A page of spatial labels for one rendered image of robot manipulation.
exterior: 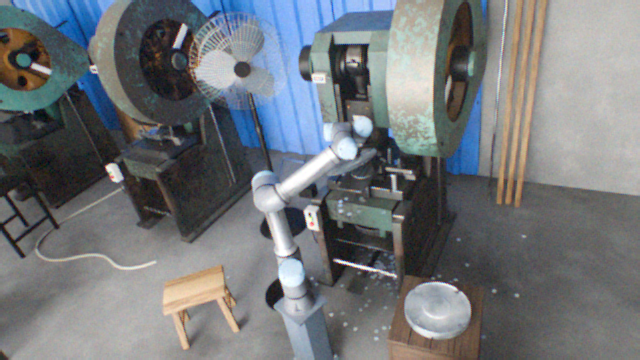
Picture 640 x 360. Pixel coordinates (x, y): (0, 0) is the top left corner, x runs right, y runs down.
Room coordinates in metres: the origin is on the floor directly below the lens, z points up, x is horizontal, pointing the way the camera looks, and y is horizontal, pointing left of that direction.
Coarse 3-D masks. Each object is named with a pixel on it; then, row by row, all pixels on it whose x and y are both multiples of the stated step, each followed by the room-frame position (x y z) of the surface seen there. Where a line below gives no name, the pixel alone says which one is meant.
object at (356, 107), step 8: (352, 96) 2.04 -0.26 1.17; (360, 96) 2.00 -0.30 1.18; (352, 104) 1.98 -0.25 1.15; (360, 104) 1.96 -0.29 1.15; (368, 104) 1.93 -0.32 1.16; (352, 112) 1.99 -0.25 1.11; (360, 112) 1.96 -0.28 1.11; (368, 112) 1.93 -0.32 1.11; (352, 120) 1.99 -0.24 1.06; (384, 136) 2.01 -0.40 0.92; (376, 144) 1.93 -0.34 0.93
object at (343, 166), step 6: (366, 150) 1.80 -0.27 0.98; (372, 150) 1.83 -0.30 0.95; (360, 156) 1.84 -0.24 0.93; (366, 156) 1.87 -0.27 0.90; (372, 156) 1.91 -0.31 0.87; (342, 162) 1.81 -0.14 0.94; (348, 162) 1.86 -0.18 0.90; (354, 162) 1.90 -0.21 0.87; (360, 162) 1.92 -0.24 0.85; (336, 168) 1.84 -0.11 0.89; (342, 168) 1.89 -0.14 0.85; (348, 168) 1.92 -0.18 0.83; (354, 168) 1.95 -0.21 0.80; (330, 174) 1.88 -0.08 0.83; (336, 174) 1.92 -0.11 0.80
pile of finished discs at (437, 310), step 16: (416, 288) 1.42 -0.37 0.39; (432, 288) 1.40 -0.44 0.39; (448, 288) 1.38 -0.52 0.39; (416, 304) 1.33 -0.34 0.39; (432, 304) 1.30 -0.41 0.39; (448, 304) 1.29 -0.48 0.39; (464, 304) 1.28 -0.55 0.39; (416, 320) 1.24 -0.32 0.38; (432, 320) 1.22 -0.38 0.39; (448, 320) 1.21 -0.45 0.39; (464, 320) 1.19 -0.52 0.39; (432, 336) 1.16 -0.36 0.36; (448, 336) 1.15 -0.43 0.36
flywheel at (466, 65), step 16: (464, 16) 2.01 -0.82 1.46; (464, 32) 2.03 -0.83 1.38; (448, 48) 1.77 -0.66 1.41; (464, 48) 1.73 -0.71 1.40; (448, 64) 1.72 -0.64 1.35; (464, 64) 1.69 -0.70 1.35; (448, 80) 1.70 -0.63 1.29; (464, 80) 1.70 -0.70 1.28; (448, 96) 1.88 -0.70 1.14; (464, 96) 1.97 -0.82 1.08; (448, 112) 1.87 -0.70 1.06
